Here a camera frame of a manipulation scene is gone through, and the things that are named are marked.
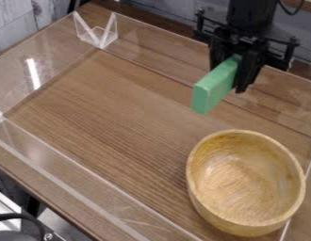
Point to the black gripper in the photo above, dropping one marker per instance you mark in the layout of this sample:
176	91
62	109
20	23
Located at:
244	31

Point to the green rectangular block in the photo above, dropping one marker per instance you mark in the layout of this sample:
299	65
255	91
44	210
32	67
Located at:
215	85

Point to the brown wooden bowl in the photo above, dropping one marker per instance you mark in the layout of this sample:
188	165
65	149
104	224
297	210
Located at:
245	182

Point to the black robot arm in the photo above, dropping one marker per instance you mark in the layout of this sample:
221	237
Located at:
244	32

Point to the clear acrylic corner bracket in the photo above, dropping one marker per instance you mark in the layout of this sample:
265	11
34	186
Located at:
97	36

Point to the clear acrylic tray wall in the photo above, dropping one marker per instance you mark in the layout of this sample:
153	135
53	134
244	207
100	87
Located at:
108	169

